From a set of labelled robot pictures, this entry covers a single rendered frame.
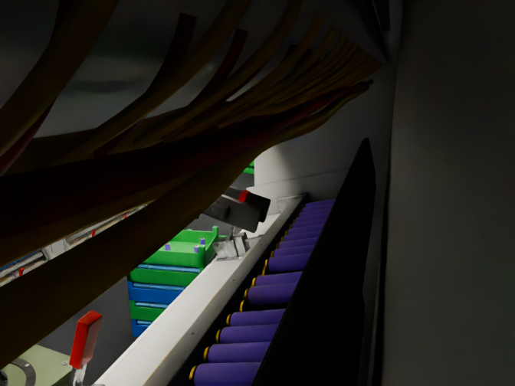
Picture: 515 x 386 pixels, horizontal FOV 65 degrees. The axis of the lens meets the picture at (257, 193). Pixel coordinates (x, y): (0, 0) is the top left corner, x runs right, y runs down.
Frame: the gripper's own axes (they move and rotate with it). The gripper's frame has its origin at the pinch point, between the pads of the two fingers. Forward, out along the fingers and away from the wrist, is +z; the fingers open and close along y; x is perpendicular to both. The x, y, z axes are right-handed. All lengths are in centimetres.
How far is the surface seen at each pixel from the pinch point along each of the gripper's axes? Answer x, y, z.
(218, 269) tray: -6.6, 4.0, 0.8
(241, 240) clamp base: -3.6, 0.9, 1.8
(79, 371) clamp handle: -1.8, 26.9, 0.5
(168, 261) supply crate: -61, -71, -39
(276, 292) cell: 0.2, 14.0, 9.0
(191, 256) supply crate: -57, -72, -32
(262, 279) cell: -0.7, 11.7, 7.3
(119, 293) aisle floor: -104, -94, -71
